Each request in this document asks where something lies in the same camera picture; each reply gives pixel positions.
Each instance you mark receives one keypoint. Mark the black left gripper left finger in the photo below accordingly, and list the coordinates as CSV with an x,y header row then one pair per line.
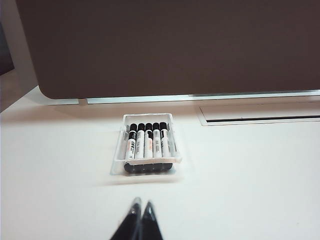
x,y
128,222

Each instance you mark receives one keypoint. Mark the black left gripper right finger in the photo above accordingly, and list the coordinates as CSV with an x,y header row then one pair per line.
x,y
151,222

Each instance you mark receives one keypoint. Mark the clear plastic packaging box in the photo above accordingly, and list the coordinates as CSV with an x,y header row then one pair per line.
x,y
147,172

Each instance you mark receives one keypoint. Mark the brown desk partition panel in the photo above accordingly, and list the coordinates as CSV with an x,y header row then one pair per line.
x,y
175,45

